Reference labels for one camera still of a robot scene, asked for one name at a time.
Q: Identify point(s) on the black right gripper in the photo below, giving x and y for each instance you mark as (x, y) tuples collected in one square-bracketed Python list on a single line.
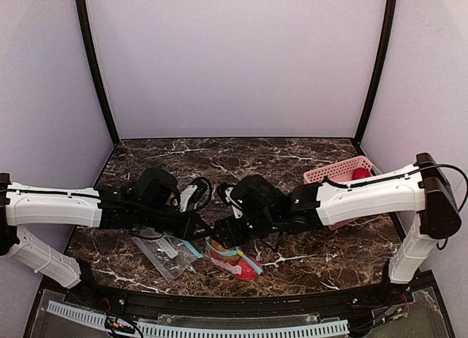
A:
[(227, 231)]

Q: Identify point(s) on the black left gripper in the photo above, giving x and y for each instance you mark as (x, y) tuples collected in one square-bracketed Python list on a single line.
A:
[(188, 224)]

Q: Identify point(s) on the brown toy kiwi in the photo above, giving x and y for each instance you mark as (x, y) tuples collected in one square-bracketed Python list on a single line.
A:
[(218, 247)]

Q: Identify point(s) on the large clear zip bag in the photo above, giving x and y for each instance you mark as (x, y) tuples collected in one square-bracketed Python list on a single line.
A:
[(237, 254)]

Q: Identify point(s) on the red toy fruit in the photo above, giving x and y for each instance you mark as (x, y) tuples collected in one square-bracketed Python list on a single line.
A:
[(243, 271)]

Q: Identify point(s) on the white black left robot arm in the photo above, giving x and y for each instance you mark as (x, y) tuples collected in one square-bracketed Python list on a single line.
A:
[(153, 201)]

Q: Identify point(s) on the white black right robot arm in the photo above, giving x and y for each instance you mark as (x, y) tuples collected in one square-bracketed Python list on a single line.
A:
[(260, 209)]

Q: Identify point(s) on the small clear zip bag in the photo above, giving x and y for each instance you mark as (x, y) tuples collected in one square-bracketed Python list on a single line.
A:
[(169, 255)]

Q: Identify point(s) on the pink plastic basket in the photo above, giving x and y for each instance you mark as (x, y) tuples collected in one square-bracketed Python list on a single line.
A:
[(321, 197)]

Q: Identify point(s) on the red toy strawberry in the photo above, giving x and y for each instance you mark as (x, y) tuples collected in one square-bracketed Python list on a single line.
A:
[(360, 173)]

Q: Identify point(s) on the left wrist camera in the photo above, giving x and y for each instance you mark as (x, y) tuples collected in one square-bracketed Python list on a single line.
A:
[(196, 196)]

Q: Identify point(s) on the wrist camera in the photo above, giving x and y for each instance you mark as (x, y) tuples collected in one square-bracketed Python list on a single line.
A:
[(196, 196), (230, 195)]

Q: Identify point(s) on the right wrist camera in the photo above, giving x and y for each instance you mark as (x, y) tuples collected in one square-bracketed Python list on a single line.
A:
[(230, 195)]

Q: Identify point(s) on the black front rail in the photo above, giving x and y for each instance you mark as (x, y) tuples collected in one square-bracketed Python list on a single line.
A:
[(356, 303)]

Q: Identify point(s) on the white slotted cable duct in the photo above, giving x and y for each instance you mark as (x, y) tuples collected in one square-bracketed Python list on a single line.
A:
[(189, 326)]

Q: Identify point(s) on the left black frame post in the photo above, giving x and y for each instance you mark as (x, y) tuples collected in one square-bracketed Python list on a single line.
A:
[(96, 75)]

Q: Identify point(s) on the black frame post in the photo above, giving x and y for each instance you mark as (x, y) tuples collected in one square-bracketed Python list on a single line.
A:
[(96, 75), (382, 49)]

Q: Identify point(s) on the right black frame post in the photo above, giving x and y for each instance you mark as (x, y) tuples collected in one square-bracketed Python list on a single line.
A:
[(382, 49)]

